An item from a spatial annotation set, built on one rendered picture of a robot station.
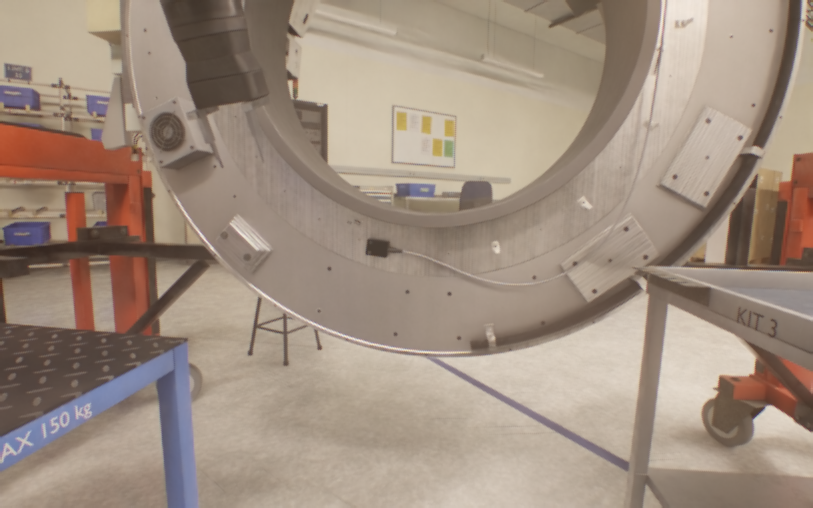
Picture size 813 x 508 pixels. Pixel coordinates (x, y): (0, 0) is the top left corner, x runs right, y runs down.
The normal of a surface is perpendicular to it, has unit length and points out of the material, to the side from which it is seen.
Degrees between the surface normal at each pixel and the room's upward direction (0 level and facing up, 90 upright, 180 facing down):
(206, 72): 110
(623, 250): 90
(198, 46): 122
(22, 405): 0
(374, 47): 90
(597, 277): 90
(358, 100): 90
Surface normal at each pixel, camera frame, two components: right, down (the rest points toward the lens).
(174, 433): -0.12, 0.12
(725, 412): -0.97, 0.01
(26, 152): 0.99, 0.04
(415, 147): 0.54, 0.12
